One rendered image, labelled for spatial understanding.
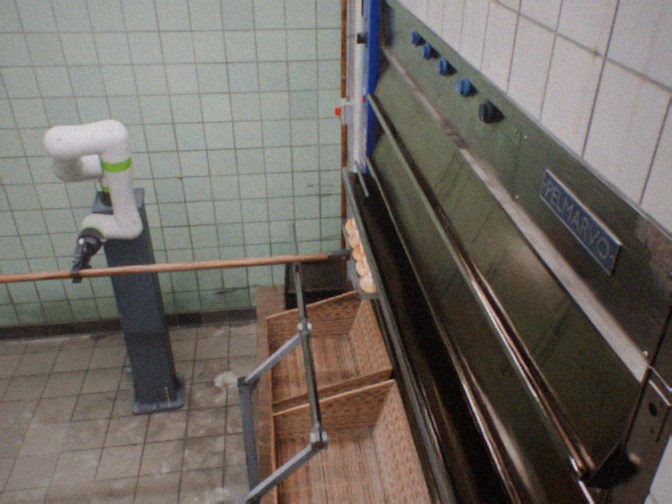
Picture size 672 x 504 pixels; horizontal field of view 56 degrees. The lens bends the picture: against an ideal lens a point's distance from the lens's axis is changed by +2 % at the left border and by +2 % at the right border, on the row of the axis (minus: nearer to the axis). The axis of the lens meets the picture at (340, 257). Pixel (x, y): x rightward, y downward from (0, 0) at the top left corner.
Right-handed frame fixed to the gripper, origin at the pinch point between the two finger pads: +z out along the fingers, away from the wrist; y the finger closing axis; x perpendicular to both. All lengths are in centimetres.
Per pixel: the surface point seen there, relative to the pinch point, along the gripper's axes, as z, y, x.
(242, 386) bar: 42, 25, -58
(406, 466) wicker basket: 69, 42, -111
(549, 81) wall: 110, -98, -116
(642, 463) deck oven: 154, -62, -116
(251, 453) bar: 42, 58, -59
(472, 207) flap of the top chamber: 83, -62, -117
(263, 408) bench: 17, 61, -63
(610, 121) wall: 129, -99, -116
